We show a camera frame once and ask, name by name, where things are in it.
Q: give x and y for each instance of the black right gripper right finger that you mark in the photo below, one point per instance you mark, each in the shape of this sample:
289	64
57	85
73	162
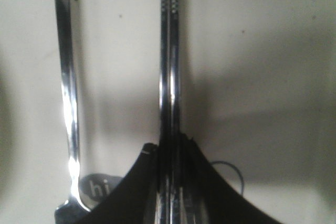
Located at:
208	197

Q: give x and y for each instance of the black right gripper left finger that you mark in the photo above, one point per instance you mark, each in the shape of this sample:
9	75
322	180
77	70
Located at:
128	202

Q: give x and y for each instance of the silver metal spoon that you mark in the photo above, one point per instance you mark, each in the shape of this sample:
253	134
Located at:
73	209

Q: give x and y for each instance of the silver metal chopstick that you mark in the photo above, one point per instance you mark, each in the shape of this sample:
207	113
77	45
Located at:
163	197
175	205

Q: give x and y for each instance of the beige rabbit serving tray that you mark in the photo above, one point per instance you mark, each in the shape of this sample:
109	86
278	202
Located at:
258	91

